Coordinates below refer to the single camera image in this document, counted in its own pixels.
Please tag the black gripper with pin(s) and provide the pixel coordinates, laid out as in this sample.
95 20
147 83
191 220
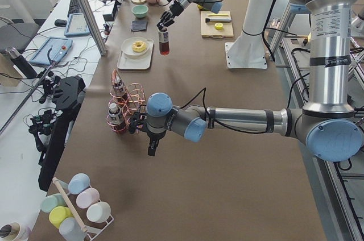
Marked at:
153 136
176 8

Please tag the tea bottle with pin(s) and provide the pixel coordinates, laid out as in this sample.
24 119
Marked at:
163 41
120 90
116 118

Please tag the cream serving tray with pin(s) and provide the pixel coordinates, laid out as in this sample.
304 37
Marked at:
126 62

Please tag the folded grey cloth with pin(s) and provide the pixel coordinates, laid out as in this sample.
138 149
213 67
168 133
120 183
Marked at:
139 25

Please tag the mint green bowl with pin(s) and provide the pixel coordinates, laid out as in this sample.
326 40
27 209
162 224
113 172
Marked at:
140 11

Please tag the glazed donut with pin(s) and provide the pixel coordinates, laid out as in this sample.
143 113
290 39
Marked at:
139 46

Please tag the white round plate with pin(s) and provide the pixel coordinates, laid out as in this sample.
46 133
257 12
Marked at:
127 49

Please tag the bamboo cutting board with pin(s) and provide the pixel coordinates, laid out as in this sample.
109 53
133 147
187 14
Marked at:
208 30

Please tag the steel muddler black tip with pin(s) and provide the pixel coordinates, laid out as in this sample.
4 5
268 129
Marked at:
217 20

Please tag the half lemon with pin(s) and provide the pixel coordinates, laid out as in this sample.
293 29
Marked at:
218 26

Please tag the blue cup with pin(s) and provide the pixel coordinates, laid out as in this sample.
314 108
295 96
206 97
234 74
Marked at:
78 183

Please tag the pink cup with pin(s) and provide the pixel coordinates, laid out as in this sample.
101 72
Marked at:
87 198

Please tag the right teach pendant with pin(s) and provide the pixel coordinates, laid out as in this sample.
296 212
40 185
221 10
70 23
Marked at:
76 26

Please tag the teach pendant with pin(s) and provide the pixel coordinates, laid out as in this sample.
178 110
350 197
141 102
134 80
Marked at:
76 26
52 50

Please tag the cream cup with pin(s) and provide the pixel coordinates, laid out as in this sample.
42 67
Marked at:
98 212

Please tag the black keyboard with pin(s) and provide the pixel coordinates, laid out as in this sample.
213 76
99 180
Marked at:
74 8

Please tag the black computer mouse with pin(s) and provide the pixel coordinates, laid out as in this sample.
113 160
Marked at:
60 22

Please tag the left teach pendant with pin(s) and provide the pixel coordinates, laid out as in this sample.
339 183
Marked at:
52 50

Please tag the yellow cup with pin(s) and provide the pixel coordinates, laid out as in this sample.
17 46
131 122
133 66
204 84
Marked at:
58 215

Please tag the green cup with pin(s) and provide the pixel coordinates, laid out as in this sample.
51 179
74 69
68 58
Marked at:
52 201

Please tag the grey cup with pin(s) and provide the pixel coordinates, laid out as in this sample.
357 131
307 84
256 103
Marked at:
70 230

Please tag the grey office chair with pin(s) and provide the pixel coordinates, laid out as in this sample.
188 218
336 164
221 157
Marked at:
17 35

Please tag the black water bottle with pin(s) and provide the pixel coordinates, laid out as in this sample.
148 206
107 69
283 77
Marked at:
21 63

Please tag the copper wire bottle rack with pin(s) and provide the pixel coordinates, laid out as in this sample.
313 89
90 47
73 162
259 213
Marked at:
136 97

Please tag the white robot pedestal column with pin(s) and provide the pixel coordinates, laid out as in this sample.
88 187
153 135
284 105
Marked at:
248 49

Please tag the aluminium frame post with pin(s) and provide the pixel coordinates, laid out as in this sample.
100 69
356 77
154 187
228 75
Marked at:
92 25

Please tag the cup rack with wooden handle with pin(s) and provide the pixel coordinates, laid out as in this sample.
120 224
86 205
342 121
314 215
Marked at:
92 230

